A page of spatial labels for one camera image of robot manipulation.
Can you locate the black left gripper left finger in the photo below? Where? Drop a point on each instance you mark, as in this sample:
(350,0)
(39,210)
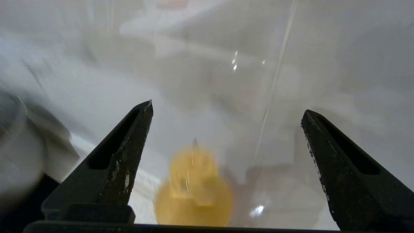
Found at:
(106,181)

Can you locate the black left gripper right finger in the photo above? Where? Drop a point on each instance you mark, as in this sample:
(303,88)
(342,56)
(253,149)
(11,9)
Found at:
(362,194)

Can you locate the orange-label dish soap bottle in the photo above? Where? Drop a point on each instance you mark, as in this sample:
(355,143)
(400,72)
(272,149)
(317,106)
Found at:
(194,194)

